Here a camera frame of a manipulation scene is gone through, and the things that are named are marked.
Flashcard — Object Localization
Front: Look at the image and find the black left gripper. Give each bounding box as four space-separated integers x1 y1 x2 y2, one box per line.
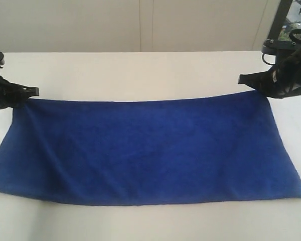
0 76 40 109

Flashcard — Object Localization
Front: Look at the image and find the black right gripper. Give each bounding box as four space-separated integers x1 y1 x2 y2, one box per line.
238 50 301 98

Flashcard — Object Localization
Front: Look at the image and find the blue microfiber towel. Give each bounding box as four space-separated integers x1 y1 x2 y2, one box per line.
0 91 301 206

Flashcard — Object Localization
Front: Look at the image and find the right wrist camera, grey-black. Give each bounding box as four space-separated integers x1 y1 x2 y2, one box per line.
261 39 301 66

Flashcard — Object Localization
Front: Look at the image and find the dark window frame post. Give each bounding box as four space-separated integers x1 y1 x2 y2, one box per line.
267 0 292 40

